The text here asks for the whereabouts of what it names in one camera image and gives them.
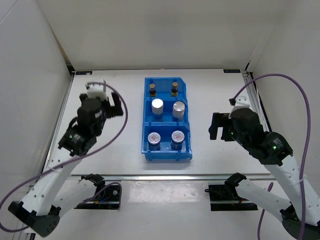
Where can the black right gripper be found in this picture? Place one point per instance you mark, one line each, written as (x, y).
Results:
(220, 120)

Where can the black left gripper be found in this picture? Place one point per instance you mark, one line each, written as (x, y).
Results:
(115, 110)

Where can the silver-lid shaker blue label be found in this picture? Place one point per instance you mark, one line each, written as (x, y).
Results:
(178, 111)

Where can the white-lid spice jar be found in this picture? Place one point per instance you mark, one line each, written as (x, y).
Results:
(177, 140)
(154, 141)

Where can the yellow oil bottle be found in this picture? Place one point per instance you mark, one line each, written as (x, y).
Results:
(152, 90)
(174, 89)

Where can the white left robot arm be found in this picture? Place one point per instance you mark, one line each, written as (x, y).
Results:
(43, 206)

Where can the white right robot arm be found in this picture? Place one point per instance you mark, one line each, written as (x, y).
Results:
(301, 208)

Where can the blue bin near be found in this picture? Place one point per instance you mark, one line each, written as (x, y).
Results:
(165, 130)

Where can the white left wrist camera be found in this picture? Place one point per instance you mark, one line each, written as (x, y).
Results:
(96, 90)

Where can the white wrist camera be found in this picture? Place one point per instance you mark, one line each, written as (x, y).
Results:
(96, 90)
(239, 102)

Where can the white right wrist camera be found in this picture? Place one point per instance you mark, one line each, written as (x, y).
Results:
(239, 102)

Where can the right side aluminium rail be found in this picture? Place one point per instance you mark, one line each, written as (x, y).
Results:
(257, 107)

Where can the aluminium table edge rail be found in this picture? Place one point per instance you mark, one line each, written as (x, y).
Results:
(176, 177)

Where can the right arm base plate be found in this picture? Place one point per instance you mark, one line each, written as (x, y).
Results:
(223, 199)

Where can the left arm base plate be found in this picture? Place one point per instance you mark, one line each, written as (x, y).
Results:
(108, 199)

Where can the left side aluminium rail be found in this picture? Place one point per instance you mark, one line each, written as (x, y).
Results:
(45, 92)

